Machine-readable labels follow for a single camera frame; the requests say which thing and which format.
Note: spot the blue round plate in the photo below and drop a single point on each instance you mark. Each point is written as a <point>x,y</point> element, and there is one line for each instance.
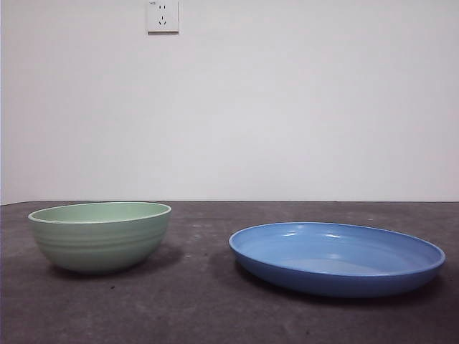
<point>333,279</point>

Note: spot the green ribbed bowl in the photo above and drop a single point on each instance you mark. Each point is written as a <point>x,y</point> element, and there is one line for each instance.
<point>97,247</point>

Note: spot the white wall socket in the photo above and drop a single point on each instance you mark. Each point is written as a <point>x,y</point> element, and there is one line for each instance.
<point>163,21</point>

